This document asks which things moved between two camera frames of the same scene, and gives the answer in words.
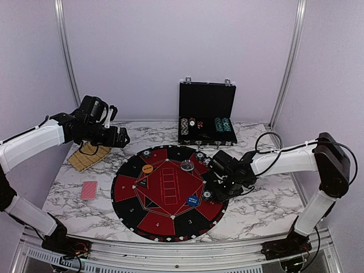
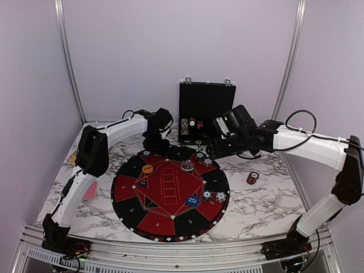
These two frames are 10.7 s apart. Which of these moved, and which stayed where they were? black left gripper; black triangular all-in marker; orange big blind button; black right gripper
Moved: black right gripper; black left gripper
Stayed: orange big blind button; black triangular all-in marker
